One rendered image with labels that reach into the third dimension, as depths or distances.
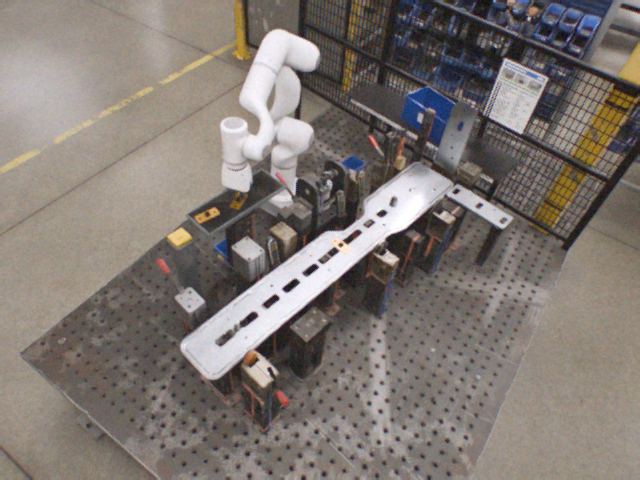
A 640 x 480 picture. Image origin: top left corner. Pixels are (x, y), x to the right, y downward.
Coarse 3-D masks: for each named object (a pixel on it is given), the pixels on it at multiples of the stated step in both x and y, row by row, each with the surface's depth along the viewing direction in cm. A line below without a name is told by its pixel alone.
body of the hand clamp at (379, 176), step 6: (378, 162) 214; (372, 168) 216; (378, 168) 213; (390, 168) 214; (372, 174) 218; (378, 174) 215; (384, 174) 213; (372, 180) 220; (378, 180) 217; (384, 180) 217; (372, 186) 223; (378, 186) 219; (372, 192) 225; (378, 216) 239
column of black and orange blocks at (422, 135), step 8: (424, 112) 218; (432, 112) 217; (424, 120) 221; (432, 120) 221; (424, 128) 223; (424, 136) 225; (416, 144) 232; (424, 144) 231; (416, 152) 235; (416, 160) 237
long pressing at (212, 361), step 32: (384, 192) 209; (416, 192) 210; (320, 256) 183; (352, 256) 184; (256, 288) 171; (320, 288) 173; (224, 320) 161; (256, 320) 162; (288, 320) 164; (192, 352) 153; (224, 352) 154
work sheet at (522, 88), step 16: (512, 64) 204; (496, 80) 213; (512, 80) 208; (528, 80) 203; (544, 80) 198; (512, 96) 212; (528, 96) 207; (496, 112) 221; (512, 112) 216; (528, 112) 210; (512, 128) 220
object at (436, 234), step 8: (440, 208) 198; (432, 216) 197; (440, 216) 195; (448, 216) 195; (432, 224) 200; (440, 224) 197; (448, 224) 194; (432, 232) 202; (440, 232) 200; (448, 232) 199; (424, 240) 209; (432, 240) 206; (440, 240) 202; (448, 240) 205; (424, 248) 212; (432, 248) 210; (424, 256) 214; (432, 256) 211; (440, 256) 214; (416, 264) 221; (424, 264) 217; (432, 264) 215; (432, 272) 219
